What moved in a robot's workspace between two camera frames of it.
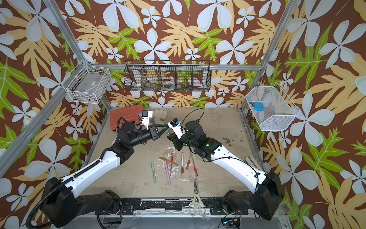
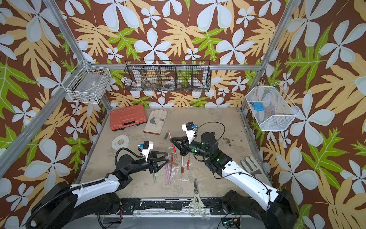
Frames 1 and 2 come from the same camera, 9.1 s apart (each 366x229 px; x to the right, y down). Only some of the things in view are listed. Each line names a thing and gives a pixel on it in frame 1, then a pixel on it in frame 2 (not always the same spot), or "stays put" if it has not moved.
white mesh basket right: (279, 109) stays put
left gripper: (153, 132) to (151, 165)
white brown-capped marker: (182, 163) stays put
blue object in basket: (258, 106) stays put
